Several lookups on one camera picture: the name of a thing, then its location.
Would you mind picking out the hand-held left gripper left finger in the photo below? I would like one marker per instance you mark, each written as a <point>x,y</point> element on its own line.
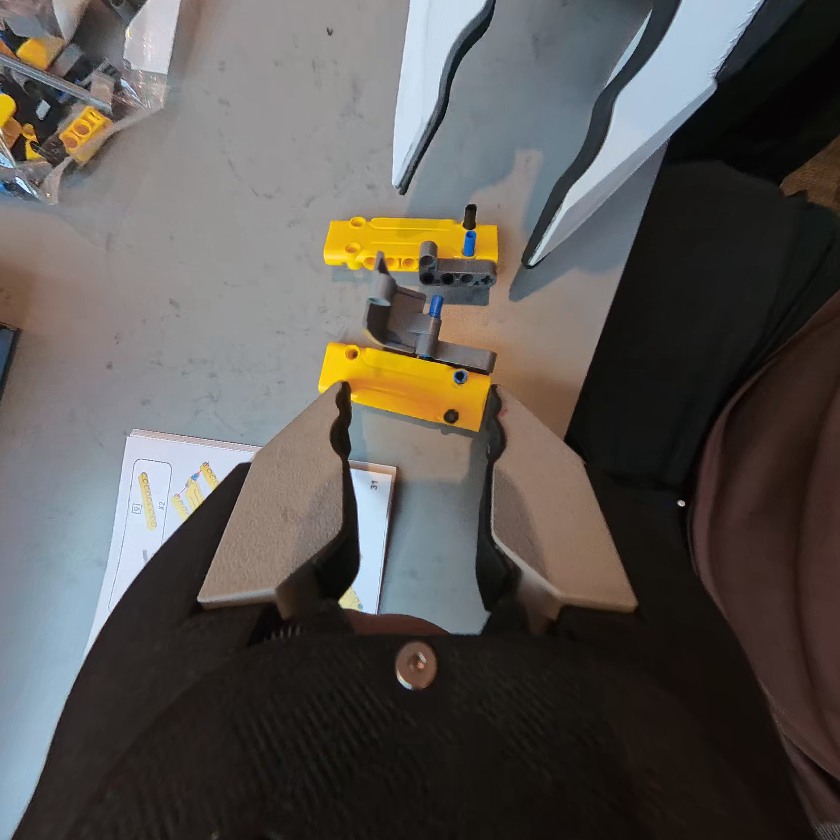
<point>282,518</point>

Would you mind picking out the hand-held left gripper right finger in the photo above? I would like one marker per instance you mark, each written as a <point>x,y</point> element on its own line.
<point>558,525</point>

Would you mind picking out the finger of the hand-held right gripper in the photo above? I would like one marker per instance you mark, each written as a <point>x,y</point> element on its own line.
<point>676,79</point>
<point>426,65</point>

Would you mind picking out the yellow panel with grey beam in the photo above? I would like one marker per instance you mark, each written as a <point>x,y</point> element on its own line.
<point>394,236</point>

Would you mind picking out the yellow panel with curved grey panel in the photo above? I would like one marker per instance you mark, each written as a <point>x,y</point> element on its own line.
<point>394,384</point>

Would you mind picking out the grey desk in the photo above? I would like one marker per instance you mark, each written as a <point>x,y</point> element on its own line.
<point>197,295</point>

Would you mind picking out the open instruction booklet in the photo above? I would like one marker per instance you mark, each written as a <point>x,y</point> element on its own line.
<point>164,472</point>

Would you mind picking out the person's brown sweater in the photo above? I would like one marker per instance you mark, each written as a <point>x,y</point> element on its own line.
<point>774,525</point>

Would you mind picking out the person's black trousers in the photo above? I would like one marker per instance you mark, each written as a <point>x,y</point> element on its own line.
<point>689,328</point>

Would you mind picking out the blue cardboard kit box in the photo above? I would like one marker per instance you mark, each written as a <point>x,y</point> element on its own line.
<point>6,361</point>

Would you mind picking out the small clear bag yellow parts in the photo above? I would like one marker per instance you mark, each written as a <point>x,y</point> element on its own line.
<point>79,131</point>

